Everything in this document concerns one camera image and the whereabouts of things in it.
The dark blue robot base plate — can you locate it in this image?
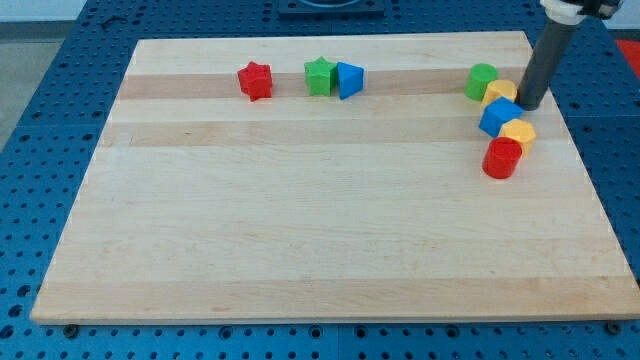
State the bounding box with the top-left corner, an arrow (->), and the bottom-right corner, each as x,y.
275,0 -> 385,17

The blue triangle block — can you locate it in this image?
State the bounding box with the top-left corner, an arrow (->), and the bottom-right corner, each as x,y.
337,62 -> 364,100

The white and black rod mount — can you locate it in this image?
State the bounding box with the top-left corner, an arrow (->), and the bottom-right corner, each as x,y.
539,0 -> 623,25

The red star block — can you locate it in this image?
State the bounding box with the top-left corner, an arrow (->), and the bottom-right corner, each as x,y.
237,61 -> 273,102

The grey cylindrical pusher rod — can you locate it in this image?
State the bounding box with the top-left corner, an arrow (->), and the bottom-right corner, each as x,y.
516,19 -> 578,111

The yellow block upper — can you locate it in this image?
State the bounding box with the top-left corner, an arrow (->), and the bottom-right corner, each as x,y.
481,80 -> 518,108

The blue cube block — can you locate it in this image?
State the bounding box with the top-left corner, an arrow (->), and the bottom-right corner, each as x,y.
479,97 -> 524,138

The red cylinder block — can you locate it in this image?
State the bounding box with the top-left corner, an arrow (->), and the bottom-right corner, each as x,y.
482,137 -> 522,179

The green cylinder block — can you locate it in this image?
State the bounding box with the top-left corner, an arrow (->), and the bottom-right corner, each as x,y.
464,63 -> 499,101

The yellow hexagon block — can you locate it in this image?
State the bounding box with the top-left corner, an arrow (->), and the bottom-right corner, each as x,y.
499,119 -> 537,157

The green star block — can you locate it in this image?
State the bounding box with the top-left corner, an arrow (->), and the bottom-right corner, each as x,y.
304,56 -> 337,96

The wooden board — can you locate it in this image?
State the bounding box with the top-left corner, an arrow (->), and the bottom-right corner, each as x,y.
31,31 -> 639,325

